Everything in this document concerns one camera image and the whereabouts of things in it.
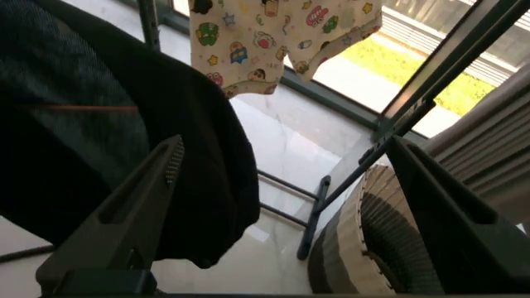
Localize white laundry basket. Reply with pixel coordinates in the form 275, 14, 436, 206
307, 164, 446, 296

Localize black garment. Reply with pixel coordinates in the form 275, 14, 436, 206
0, 0, 261, 270

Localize window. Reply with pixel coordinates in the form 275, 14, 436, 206
115, 0, 530, 144

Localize beige curtain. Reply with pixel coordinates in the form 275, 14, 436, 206
422, 61, 530, 224

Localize pink clothes hanger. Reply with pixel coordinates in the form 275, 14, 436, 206
20, 105, 140, 113

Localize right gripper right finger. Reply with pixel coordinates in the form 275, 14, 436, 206
387, 136, 530, 296

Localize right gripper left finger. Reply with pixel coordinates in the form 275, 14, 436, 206
36, 134, 186, 296

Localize cream printed garment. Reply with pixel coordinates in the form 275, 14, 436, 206
188, 0, 384, 99

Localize black clothes rack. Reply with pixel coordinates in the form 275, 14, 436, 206
0, 0, 436, 264

